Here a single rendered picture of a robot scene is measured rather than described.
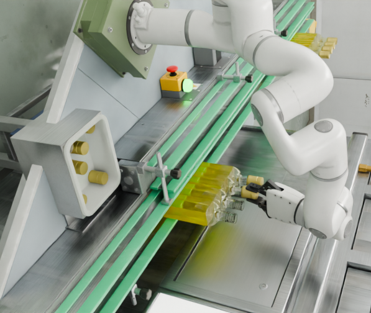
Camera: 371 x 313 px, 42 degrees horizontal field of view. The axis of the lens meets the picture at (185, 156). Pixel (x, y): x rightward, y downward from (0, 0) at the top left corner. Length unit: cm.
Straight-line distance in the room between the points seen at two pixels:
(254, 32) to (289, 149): 28
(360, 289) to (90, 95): 89
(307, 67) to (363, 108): 683
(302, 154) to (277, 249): 49
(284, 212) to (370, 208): 38
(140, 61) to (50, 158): 39
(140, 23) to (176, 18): 10
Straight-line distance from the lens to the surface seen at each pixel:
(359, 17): 731
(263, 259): 141
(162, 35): 131
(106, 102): 141
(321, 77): 103
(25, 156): 125
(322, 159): 103
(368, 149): 191
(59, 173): 121
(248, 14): 111
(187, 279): 138
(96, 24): 126
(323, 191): 114
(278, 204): 136
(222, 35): 123
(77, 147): 124
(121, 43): 130
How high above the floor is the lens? 155
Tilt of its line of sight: 25 degrees down
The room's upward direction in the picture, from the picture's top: 99 degrees clockwise
